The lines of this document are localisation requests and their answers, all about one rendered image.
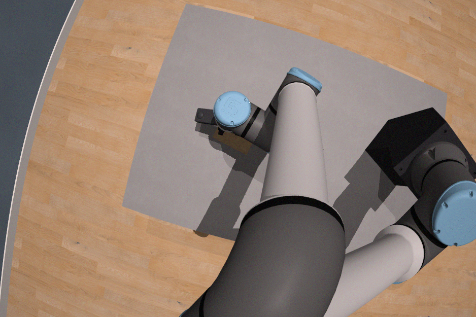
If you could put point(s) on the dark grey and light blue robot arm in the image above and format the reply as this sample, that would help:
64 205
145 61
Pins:
288 259

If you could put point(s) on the tan mat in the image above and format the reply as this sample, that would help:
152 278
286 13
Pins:
233 141

